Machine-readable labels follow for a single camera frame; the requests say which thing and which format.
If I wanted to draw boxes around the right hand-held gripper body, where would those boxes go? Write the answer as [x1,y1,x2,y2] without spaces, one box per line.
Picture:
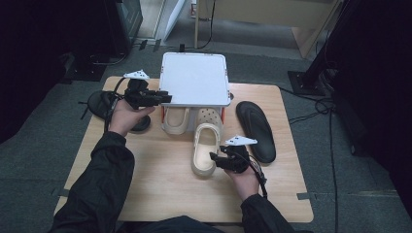
[219,134,258,175]

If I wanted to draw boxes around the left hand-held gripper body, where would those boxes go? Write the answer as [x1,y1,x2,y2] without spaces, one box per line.
[122,69,154,111]

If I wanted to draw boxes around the cream clog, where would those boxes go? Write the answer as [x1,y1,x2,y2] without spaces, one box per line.
[190,108,224,179]
[161,106,190,136]

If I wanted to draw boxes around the black slipper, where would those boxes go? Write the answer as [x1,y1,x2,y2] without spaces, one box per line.
[235,100,277,164]
[86,90,152,133]

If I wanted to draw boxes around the white shoe rack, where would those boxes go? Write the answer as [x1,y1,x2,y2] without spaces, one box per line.
[157,51,232,132]

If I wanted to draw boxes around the person's right hand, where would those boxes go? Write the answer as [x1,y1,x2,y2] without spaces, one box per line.
[224,164,260,202]

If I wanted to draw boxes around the person's left hand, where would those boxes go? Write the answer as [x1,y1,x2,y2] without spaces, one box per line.
[108,98,156,138]

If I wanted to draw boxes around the black floor plate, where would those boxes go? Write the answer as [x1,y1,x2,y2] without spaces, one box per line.
[63,52,108,83]

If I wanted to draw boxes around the black cabinet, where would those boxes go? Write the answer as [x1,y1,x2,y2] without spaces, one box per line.
[105,0,144,56]

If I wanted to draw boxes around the person's dark torso clothing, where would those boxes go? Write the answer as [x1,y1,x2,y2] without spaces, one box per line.
[118,216,227,233]

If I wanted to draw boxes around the white board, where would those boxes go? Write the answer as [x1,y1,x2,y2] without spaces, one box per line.
[162,0,187,42]

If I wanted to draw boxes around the black stand base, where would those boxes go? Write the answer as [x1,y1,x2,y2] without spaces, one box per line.
[287,70,326,97]

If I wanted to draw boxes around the light wooden furniture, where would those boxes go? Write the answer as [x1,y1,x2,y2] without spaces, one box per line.
[193,0,344,60]

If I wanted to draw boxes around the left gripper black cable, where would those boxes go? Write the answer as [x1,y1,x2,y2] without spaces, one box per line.
[103,77,130,133]

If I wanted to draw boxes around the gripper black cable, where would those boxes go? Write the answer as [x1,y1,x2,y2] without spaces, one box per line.
[246,154,269,200]
[103,77,130,133]

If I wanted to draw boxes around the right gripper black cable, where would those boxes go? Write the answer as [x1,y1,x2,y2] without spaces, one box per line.
[246,154,269,200]

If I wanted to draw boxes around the black hanging cable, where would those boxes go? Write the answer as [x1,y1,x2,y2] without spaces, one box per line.
[196,0,217,50]

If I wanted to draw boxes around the black floor cables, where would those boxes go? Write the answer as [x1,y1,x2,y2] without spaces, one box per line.
[279,85,340,233]

